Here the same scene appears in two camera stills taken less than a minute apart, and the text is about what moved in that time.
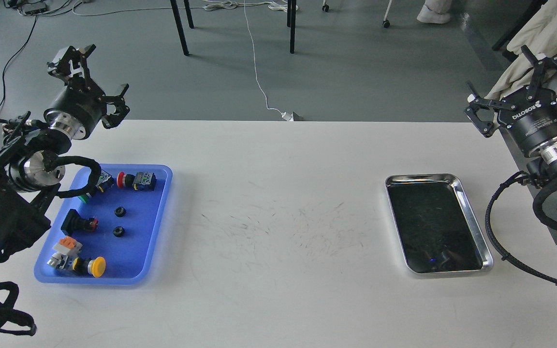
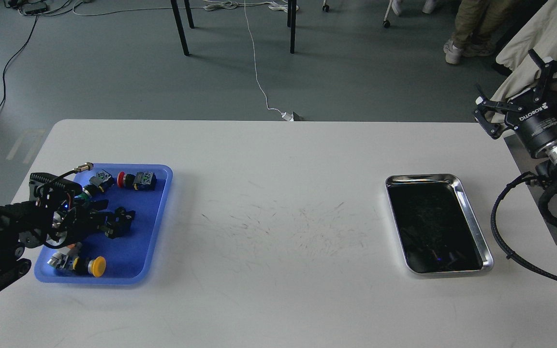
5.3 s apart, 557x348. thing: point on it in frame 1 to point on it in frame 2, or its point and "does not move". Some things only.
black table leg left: (179, 23) does not move
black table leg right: (291, 19) does not move
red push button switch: (143, 181) does not move
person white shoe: (438, 11) to (452, 52)
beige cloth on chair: (554, 29) does not move
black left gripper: (77, 110) to (79, 221)
